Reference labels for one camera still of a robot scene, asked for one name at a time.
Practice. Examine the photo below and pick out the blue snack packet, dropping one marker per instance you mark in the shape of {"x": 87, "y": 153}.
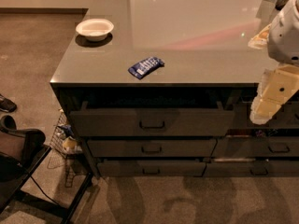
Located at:
{"x": 145, "y": 67}

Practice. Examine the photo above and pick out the wire mesh basket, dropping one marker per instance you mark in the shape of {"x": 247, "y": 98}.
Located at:
{"x": 64, "y": 151}

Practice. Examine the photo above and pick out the black office chair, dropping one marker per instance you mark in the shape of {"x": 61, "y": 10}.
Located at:
{"x": 21, "y": 152}

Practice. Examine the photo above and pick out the black shoe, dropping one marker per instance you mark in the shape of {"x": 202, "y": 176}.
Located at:
{"x": 7, "y": 105}

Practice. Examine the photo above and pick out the grey drawer cabinet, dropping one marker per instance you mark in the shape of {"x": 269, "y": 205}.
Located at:
{"x": 207, "y": 64}

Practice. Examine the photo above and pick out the white paper bowl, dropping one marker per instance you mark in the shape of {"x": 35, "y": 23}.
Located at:
{"x": 95, "y": 30}

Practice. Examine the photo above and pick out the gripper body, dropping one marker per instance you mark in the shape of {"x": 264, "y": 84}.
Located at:
{"x": 285, "y": 36}

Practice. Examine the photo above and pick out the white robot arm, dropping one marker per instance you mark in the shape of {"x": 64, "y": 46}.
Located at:
{"x": 281, "y": 36}

